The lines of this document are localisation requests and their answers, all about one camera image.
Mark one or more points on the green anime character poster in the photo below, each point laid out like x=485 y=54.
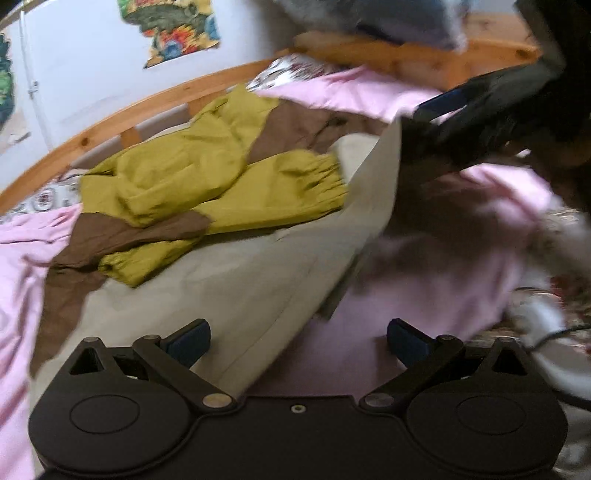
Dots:
x=7 y=85

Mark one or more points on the landscape flower poster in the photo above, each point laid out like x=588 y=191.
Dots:
x=175 y=28

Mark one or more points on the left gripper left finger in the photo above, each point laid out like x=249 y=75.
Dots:
x=171 y=359

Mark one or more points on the white wall pipe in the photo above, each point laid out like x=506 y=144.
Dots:
x=33 y=85

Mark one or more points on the pink bed sheet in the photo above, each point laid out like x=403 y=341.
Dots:
x=447 y=261

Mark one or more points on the plastic bag of clothes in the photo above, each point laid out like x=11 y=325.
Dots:
x=436 y=23

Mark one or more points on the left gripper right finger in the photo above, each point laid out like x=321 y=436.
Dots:
x=426 y=360

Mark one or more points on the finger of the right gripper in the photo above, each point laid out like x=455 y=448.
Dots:
x=429 y=151
x=443 y=104

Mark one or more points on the beige brown olive hooded jacket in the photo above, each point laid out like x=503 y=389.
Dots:
x=248 y=217

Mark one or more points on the wooden bed frame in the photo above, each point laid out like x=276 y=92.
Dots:
x=495 y=41

